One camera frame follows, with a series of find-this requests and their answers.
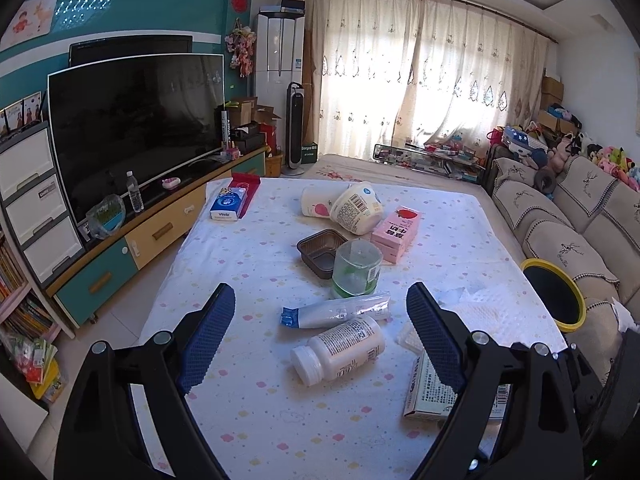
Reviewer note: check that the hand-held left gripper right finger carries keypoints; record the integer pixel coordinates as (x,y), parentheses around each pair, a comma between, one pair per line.
(435,340)

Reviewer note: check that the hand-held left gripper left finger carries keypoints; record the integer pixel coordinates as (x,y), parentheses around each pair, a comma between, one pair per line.
(207,340)

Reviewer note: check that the small clear plastic packet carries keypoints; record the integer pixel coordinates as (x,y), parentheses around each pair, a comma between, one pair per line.
(410,337)

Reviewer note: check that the white tissue paper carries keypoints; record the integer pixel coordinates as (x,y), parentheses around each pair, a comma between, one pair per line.
(477,310)

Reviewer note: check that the white medicine box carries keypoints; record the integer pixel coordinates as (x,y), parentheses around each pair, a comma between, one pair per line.
(427,395)

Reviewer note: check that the white pill bottle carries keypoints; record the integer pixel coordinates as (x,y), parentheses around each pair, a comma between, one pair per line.
(345,347)

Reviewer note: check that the white toothpaste tube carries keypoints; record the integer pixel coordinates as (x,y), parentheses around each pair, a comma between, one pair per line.
(335,310)

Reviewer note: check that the clear green plastic cup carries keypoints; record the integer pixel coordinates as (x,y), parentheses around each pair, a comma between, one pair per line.
(355,270)

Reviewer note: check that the pink milk carton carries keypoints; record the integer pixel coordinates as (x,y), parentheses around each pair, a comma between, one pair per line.
(397,232)

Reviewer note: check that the yellow rimmed black bin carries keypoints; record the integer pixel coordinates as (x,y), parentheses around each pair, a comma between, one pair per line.
(550,295)

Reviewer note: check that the brown plastic tray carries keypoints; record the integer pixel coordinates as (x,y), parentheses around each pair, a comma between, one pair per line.
(317,255)

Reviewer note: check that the white yogurt cup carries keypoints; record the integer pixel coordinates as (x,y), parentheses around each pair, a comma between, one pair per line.
(355,207)

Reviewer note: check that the white paper cup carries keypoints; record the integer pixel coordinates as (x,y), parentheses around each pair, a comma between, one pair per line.
(317,202)

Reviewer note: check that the white dotted tablecloth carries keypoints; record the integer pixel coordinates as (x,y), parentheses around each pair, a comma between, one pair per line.
(280,410)

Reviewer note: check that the teal and yellow TV cabinet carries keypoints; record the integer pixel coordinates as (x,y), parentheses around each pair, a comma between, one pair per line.
(155,232)

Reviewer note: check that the blue tissue pack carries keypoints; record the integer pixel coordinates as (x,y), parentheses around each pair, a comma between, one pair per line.
(227,205)

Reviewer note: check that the beige cushioned sofa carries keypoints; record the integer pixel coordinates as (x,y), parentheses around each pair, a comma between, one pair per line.
(550,240)

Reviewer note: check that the clear container of greens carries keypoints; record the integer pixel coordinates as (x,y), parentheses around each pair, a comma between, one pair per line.
(106,217)

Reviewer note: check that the small pink and white dish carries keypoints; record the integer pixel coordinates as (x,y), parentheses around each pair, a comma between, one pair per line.
(171,183)

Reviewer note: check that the red flat packet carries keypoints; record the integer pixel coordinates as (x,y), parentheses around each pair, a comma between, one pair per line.
(250,185)

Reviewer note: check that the clear water bottle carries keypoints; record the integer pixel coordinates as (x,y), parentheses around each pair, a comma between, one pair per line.
(135,192)

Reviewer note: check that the glass coffee table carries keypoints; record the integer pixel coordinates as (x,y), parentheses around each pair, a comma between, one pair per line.
(430,160)

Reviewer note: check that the bookshelf with books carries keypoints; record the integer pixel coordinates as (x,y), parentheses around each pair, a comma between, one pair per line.
(22,320)

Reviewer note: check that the wicker basket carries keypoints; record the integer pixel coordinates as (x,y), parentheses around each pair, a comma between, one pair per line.
(275,165)

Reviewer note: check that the beige floral mat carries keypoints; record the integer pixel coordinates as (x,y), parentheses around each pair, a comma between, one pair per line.
(350,172)

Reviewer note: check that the green box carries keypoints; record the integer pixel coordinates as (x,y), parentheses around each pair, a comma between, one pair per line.
(310,154)

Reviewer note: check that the boxes on TV cabinet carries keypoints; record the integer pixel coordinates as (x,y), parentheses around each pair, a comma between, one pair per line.
(250,125)

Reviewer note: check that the white plastic drawer unit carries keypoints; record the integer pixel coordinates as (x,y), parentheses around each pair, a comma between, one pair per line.
(35,200)

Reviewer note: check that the large curved black television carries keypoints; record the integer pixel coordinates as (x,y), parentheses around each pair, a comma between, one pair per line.
(130,125)

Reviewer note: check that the black tower fan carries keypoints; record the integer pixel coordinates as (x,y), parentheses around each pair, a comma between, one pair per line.
(296,125)

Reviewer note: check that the pile of plush toys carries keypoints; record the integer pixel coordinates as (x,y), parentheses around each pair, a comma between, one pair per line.
(570,150)

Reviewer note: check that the cream embroidered curtain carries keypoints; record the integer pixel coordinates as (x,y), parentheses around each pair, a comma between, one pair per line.
(425,75)

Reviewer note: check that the stack of cardboard boxes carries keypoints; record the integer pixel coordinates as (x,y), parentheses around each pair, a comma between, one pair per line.
(552,100)

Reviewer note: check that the white standing air conditioner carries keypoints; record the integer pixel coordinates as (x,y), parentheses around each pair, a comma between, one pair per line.
(277,55)

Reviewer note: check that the hanging pink flower decoration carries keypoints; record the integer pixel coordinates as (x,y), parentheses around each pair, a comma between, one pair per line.
(240,47)

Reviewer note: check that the photo frames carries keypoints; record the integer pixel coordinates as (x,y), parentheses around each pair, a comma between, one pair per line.
(20,112)

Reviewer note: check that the red round wall ornament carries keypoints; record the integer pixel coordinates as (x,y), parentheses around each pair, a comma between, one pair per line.
(240,1)

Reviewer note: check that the cartoon wall poster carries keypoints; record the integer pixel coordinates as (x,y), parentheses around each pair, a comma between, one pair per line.
(32,17)

